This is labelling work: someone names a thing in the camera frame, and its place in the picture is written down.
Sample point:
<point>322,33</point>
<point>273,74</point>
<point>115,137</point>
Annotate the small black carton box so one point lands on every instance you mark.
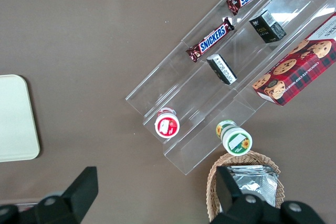
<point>221,69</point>
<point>266,27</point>

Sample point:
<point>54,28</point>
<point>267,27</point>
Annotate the red lid yogurt cup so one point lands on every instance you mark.
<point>167,127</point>

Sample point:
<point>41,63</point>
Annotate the silver foil packet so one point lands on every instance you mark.
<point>276,175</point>
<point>252,184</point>

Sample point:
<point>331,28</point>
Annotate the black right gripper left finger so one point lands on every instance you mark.
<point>76,195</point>

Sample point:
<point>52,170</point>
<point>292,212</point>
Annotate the clear acrylic stepped display stand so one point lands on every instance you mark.
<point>199,98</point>

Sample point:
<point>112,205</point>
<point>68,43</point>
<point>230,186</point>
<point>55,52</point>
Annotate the red tartan cookie box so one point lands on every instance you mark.
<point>296,72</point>

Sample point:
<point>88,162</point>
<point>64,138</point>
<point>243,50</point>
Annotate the green lid sunflower cup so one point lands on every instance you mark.
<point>237,142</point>

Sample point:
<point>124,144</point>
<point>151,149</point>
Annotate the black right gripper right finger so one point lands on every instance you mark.
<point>228,197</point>

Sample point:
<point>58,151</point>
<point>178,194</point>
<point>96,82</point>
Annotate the cream plastic serving tray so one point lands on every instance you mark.
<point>15,119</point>

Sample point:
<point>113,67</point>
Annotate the light wicker basket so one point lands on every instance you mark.
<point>212,182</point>

